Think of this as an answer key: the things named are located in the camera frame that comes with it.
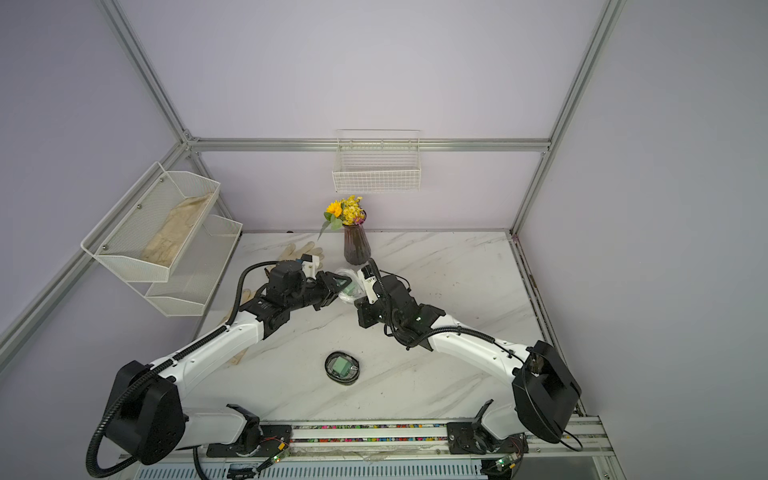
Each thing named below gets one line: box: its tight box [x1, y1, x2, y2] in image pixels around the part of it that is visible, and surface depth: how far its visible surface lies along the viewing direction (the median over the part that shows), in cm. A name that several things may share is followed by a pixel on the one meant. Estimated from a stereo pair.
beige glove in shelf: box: [141, 193, 211, 267], surface depth 81 cm
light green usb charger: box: [332, 356, 352, 377], surface depth 86 cm
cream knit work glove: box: [278, 241, 325, 261], surface depth 117 cm
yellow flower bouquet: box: [317, 195, 367, 241], surface depth 95 cm
